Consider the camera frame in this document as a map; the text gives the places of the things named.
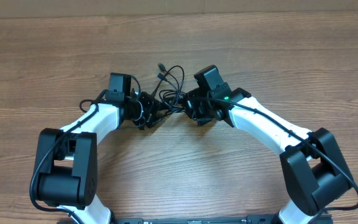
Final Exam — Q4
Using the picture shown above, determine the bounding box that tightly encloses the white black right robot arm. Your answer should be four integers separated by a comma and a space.
185, 65, 358, 223

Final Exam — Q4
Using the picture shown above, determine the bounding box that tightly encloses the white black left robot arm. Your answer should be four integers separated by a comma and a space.
29, 73, 158, 223

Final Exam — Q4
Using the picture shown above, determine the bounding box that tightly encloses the black USB-A cable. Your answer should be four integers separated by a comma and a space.
154, 62, 188, 118

